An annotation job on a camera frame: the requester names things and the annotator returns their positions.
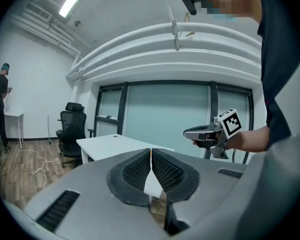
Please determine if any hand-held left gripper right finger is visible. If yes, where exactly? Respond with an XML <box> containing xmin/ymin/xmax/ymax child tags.
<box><xmin>151</xmin><ymin>148</ymin><xmax>248</xmax><ymax>236</ymax></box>

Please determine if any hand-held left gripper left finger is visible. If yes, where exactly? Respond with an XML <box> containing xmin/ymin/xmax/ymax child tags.
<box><xmin>23</xmin><ymin>148</ymin><xmax>166</xmax><ymax>240</ymax></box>

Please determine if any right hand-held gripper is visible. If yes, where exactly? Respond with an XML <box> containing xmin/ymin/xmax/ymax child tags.
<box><xmin>183</xmin><ymin>108</ymin><xmax>242</xmax><ymax>160</ymax></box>

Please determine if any person's right forearm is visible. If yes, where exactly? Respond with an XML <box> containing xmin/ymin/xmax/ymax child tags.
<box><xmin>225</xmin><ymin>125</ymin><xmax>271</xmax><ymax>153</ymax></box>

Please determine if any person's right hand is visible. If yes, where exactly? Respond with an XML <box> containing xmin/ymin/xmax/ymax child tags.
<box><xmin>191</xmin><ymin>139</ymin><xmax>212</xmax><ymax>150</ymax></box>

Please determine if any black-framed frosted window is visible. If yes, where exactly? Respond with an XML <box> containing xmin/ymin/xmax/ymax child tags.
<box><xmin>93</xmin><ymin>79</ymin><xmax>254</xmax><ymax>165</ymax></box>

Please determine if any large white desk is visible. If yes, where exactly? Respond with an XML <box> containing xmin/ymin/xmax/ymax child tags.
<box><xmin>75</xmin><ymin>133</ymin><xmax>176</xmax><ymax>199</ymax></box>

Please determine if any black office chair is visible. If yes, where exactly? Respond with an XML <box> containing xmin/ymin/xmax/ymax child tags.
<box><xmin>55</xmin><ymin>101</ymin><xmax>96</xmax><ymax>169</ymax></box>

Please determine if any white ceiling pipe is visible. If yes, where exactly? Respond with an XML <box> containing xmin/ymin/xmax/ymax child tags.
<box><xmin>81</xmin><ymin>50</ymin><xmax>263</xmax><ymax>84</ymax></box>
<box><xmin>72</xmin><ymin>36</ymin><xmax>263</xmax><ymax>81</ymax></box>
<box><xmin>66</xmin><ymin>22</ymin><xmax>263</xmax><ymax>79</ymax></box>

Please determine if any thin white pole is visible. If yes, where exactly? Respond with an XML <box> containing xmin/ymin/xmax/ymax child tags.
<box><xmin>47</xmin><ymin>114</ymin><xmax>53</xmax><ymax>145</ymax></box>

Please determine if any person's black shirt torso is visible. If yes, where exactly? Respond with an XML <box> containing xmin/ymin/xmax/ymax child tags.
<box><xmin>255</xmin><ymin>0</ymin><xmax>300</xmax><ymax>152</ymax></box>

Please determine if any small white table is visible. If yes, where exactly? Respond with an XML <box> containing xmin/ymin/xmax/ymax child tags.
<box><xmin>3</xmin><ymin>111</ymin><xmax>25</xmax><ymax>149</ymax></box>

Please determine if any long ceiling light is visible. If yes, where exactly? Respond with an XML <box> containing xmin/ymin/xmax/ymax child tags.
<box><xmin>58</xmin><ymin>0</ymin><xmax>94</xmax><ymax>18</ymax></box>

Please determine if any white air vent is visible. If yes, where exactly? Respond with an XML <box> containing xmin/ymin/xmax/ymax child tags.
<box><xmin>23</xmin><ymin>1</ymin><xmax>53</xmax><ymax>22</ymax></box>

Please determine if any white floor cable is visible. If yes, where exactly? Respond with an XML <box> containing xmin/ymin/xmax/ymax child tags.
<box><xmin>15</xmin><ymin>140</ymin><xmax>60</xmax><ymax>189</ymax></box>

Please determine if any white pipe bracket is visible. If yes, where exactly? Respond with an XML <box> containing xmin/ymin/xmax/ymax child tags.
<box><xmin>170</xmin><ymin>18</ymin><xmax>181</xmax><ymax>53</ymax></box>

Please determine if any black head camera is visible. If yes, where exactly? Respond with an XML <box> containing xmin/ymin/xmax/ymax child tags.
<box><xmin>180</xmin><ymin>0</ymin><xmax>199</xmax><ymax>16</ymax></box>

